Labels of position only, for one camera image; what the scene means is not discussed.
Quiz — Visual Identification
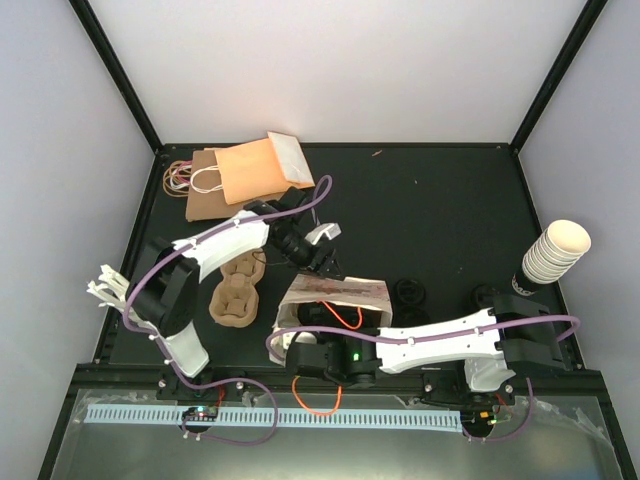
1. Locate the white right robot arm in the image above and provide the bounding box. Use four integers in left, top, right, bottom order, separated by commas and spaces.
284, 297, 580, 403

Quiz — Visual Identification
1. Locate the brown pulp cup carrier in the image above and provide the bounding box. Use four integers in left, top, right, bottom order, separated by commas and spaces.
209, 249, 266, 328

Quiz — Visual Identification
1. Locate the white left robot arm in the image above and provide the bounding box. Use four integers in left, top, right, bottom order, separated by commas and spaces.
123, 201, 343, 399

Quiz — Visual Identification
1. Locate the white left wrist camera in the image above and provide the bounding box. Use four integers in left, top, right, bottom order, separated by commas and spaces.
305, 222, 341, 246

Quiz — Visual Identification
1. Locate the printed white paper bag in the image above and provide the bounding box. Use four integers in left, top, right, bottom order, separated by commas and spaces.
272, 274, 393, 417

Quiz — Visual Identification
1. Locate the white slotted cable rail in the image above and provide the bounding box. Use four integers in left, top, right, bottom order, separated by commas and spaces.
84, 404, 462, 433

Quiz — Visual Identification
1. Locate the stack of paper cups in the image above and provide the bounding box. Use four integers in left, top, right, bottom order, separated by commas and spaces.
511, 219, 592, 297

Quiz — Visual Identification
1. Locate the orange kraft paper bag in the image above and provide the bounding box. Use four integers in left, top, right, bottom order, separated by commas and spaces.
214, 132, 315, 205

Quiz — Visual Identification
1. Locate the brown kraft paper bag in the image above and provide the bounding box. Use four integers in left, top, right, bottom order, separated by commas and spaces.
165, 149, 295, 221

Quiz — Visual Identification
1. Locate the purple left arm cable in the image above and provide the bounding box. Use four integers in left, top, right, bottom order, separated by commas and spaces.
122, 176, 335, 447

